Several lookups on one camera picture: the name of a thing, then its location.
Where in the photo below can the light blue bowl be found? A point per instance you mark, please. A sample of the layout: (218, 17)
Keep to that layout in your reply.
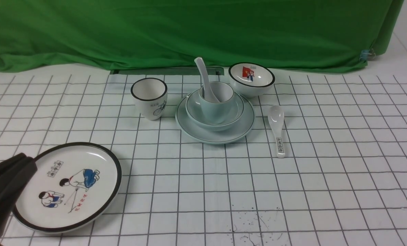
(194, 111)

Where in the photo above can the white spoon with printed handle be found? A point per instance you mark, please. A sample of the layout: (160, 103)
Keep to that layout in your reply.
(276, 123)

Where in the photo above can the light blue plate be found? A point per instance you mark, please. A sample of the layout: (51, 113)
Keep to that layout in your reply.
(234, 133)

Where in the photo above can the white black-rimmed cartoon plate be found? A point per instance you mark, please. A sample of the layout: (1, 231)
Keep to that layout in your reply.
(73, 185)

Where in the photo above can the white bowl with flag picture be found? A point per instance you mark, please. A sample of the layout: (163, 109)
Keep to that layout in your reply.
(250, 80)

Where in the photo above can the light blue cup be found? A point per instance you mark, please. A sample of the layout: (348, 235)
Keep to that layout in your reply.
(216, 112)

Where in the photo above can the green backdrop cloth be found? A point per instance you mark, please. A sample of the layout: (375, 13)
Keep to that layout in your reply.
(325, 36)

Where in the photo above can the white cup with bicycle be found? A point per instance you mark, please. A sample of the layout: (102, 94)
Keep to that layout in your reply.
(150, 97)

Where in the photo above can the blue binder clip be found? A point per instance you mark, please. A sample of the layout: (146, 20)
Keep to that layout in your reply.
(367, 55)

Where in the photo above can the plain white ceramic spoon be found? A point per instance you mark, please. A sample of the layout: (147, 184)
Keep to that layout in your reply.
(205, 80)

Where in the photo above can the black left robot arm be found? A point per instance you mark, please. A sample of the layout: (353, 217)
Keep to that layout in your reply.
(15, 173)

